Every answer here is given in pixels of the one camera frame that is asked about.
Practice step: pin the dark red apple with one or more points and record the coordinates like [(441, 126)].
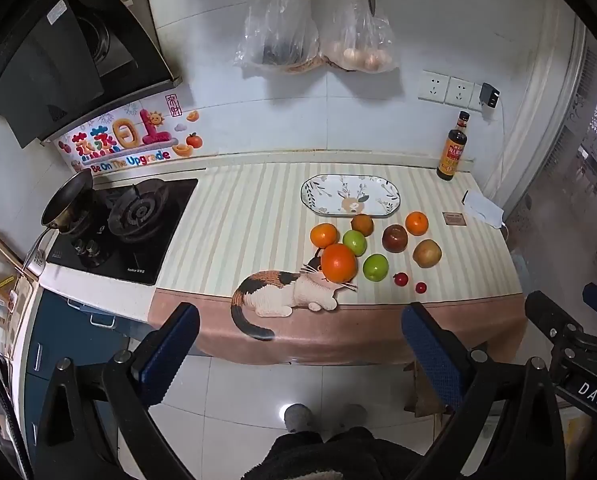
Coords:
[(395, 238)]

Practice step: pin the large orange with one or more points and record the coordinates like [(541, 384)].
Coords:
[(338, 262)]

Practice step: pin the white wall outlet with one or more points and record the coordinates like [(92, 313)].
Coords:
[(475, 104), (433, 85), (460, 91)]

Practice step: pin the colourful wall sticker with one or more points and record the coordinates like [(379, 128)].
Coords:
[(123, 135)]

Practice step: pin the clear plastic bag dark contents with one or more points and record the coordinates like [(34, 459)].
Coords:
[(276, 30)]

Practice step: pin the clear plastic bag with eggs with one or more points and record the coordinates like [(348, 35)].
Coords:
[(358, 30)]

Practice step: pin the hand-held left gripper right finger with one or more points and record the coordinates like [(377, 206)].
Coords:
[(431, 355)]

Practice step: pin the blue kitchen cabinet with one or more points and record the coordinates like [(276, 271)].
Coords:
[(78, 340)]

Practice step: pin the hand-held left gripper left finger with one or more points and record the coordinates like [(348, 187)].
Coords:
[(173, 345)]

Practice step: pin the black plug charger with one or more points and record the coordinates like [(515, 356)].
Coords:
[(489, 95)]

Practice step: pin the black range hood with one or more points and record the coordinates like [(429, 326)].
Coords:
[(53, 60)]

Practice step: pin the grey slipper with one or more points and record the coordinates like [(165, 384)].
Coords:
[(352, 414), (298, 417)]

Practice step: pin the brown round fruit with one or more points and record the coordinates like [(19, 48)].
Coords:
[(362, 224)]

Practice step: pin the small orange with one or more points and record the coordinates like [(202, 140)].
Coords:
[(417, 223), (324, 235)]

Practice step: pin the striped cat print table mat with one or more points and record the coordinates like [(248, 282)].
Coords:
[(258, 220)]

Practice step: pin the green apple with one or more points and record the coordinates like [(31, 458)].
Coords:
[(376, 266), (354, 241)]

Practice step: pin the oval floral plate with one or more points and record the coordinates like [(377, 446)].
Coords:
[(338, 192)]

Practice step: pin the small frying pan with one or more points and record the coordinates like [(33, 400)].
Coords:
[(66, 200)]

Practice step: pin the cherry tomato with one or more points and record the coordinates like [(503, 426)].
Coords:
[(401, 279), (421, 287)]

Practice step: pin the person's legs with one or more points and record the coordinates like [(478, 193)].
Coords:
[(338, 455)]

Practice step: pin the black gas stove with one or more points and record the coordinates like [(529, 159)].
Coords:
[(123, 230)]

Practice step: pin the dark sauce bottle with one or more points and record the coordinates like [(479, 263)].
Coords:
[(453, 152)]

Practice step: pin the brown pear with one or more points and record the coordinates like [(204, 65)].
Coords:
[(427, 252)]

